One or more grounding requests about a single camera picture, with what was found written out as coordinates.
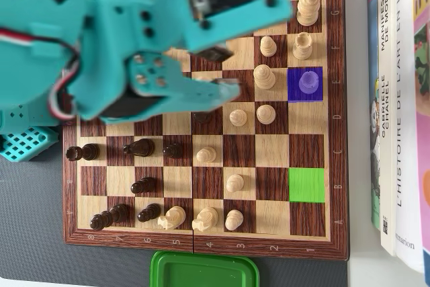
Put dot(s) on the green plastic container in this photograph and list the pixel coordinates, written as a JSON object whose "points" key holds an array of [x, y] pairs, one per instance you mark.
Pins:
{"points": [[201, 270]]}

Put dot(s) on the dark wooden chess bishop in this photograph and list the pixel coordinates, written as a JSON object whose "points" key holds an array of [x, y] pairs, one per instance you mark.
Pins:
{"points": [[114, 214]]}

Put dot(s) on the light wooden chess rook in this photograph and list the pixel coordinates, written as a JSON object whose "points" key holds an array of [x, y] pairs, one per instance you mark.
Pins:
{"points": [[302, 46]]}

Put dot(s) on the light wooden chess king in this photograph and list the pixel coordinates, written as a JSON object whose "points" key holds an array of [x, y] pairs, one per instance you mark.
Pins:
{"points": [[307, 8]]}

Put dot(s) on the light wooden chess knight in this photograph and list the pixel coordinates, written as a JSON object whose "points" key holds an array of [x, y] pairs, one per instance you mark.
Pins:
{"points": [[172, 218], [205, 219]]}

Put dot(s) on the dark wooden chess pawn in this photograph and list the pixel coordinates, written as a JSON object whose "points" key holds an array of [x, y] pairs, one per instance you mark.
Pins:
{"points": [[142, 185], [149, 212], [201, 118], [172, 151]]}

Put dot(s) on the light wooden chess pawn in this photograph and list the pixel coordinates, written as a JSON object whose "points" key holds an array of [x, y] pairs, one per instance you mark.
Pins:
{"points": [[205, 154], [234, 183], [234, 219], [238, 118], [268, 47]]}

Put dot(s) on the white illustrated art history book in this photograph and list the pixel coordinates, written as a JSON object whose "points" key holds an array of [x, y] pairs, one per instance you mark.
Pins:
{"points": [[404, 132]]}

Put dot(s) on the white Gabrielle Chanel book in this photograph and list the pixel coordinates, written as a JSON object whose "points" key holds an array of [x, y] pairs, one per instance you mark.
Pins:
{"points": [[389, 166]]}

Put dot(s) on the dark wooden chess knight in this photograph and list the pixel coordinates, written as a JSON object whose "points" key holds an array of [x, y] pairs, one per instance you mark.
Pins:
{"points": [[141, 147]]}

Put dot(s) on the wooden chessboard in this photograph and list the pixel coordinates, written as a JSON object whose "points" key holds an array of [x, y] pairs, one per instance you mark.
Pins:
{"points": [[272, 152]]}

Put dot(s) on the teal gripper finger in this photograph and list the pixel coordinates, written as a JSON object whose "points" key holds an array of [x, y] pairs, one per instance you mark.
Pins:
{"points": [[215, 54]]}

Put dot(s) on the white pawn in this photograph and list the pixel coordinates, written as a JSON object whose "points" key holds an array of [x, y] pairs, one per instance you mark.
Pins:
{"points": [[309, 82]]}

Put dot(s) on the dark grey mat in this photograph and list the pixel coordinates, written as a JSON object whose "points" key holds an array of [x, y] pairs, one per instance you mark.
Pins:
{"points": [[30, 216]]}

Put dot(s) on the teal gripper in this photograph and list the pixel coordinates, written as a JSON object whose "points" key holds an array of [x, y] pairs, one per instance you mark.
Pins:
{"points": [[149, 76]]}

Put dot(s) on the dark wooden chess rook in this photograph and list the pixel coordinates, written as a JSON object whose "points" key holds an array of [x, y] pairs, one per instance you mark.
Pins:
{"points": [[84, 152]]}

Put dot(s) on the light wooden chess queen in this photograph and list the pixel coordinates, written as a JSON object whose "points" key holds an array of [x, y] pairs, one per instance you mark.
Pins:
{"points": [[264, 77]]}

